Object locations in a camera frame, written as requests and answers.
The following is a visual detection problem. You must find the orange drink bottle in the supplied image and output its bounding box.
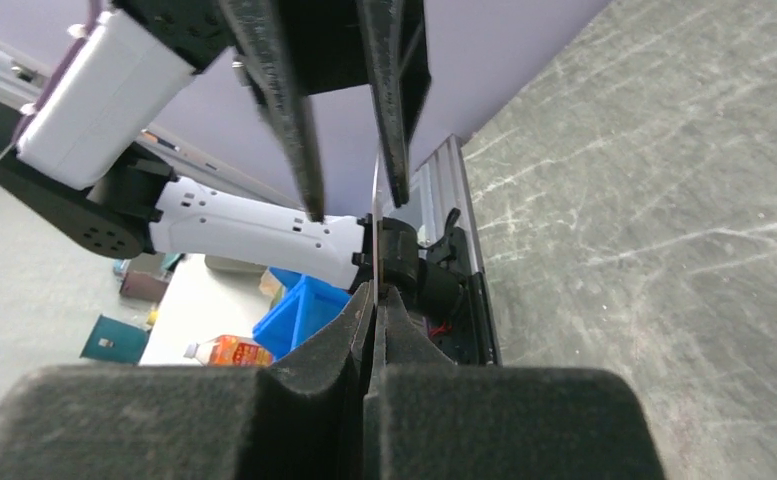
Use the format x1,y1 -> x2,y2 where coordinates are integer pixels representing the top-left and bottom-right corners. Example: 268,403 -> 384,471
183,335 -> 274,366

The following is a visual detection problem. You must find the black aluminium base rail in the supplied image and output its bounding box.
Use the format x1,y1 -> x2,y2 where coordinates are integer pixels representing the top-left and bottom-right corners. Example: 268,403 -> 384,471
379,135 -> 502,365

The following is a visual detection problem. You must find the orange credit cards stack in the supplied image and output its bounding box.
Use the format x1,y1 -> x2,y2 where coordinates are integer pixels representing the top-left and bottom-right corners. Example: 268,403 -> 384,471
370,153 -> 383,309

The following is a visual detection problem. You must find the blue plastic bin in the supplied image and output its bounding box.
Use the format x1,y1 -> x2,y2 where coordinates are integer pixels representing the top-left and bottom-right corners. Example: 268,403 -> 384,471
252,267 -> 350,360

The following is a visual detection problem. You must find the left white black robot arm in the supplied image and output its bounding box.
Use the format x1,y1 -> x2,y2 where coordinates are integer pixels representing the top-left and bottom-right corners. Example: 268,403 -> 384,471
0,1 -> 467,316

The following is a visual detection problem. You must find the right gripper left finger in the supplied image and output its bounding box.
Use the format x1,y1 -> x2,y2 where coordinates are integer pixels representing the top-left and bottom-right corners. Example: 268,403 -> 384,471
0,283 -> 374,479

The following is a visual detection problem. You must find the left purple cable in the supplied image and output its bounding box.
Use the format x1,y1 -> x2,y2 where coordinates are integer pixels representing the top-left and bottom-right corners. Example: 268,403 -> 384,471
10,0 -> 108,144

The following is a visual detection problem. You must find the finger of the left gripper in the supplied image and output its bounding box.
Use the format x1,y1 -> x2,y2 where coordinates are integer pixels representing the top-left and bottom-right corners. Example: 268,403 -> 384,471
356,0 -> 431,207
218,0 -> 325,223

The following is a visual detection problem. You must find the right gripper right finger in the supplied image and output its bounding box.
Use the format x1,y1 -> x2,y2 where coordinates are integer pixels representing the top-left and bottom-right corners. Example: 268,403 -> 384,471
363,288 -> 665,479

